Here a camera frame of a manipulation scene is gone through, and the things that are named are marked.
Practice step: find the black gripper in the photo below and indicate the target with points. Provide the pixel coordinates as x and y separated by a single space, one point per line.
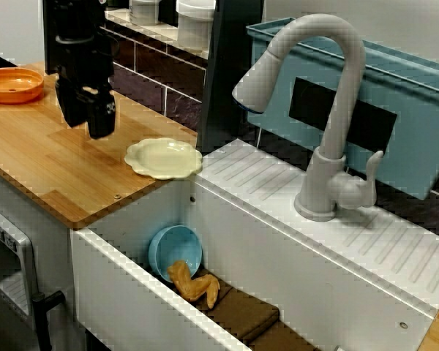
84 62

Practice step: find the cream flower-shaped plate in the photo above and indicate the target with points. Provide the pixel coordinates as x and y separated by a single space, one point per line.
168 159

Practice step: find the light blue bowl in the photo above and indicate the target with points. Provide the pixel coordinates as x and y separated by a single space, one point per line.
179 248

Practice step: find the tan toy chicken wing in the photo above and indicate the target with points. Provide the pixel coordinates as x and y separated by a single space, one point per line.
190 287

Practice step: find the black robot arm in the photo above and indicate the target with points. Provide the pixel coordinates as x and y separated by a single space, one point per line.
77 16

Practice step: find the orange plate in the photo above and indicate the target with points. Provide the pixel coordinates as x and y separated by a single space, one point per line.
14 87

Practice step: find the wooden countertop board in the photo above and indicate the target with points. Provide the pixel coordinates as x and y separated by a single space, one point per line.
77 208

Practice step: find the cream shelf ledge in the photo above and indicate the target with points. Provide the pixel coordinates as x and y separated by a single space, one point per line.
172 36

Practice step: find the large white jar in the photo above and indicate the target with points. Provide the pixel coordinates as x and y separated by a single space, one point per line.
194 25

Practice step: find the grey appliance door panel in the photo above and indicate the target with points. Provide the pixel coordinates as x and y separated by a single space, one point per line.
22 256

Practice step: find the white toy sink unit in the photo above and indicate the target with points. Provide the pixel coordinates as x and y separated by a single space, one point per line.
278 256

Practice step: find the brown folded cloth mat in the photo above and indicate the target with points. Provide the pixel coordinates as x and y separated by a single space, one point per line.
241 314

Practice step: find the black rectangular label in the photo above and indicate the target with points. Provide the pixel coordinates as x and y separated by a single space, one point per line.
344 113

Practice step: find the grey toy faucet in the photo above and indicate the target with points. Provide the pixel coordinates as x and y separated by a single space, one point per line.
351 55

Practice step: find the teal plastic bin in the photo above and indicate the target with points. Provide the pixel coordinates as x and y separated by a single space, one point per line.
417 109

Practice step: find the black upright post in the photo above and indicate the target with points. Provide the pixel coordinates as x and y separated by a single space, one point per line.
223 73

